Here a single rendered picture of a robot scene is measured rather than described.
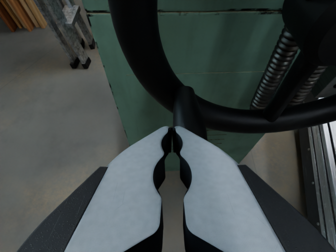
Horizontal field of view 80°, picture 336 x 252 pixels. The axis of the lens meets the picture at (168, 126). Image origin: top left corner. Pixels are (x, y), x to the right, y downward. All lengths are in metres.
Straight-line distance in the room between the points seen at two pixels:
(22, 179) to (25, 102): 0.44
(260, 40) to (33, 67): 1.33
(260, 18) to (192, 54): 0.12
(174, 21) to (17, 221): 0.93
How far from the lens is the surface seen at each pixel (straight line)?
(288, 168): 1.09
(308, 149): 1.02
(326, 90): 0.54
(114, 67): 0.41
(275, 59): 0.28
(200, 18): 0.35
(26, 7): 1.79
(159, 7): 0.34
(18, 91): 1.42
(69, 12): 1.34
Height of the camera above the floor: 0.88
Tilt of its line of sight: 58 degrees down
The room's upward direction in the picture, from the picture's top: 2 degrees clockwise
